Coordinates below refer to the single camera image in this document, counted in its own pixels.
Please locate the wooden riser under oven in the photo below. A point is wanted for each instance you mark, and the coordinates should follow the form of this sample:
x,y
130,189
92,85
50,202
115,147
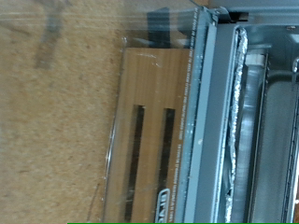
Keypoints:
x,y
152,87

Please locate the silver toaster oven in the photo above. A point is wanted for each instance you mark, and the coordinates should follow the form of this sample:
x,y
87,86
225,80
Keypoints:
x,y
224,93

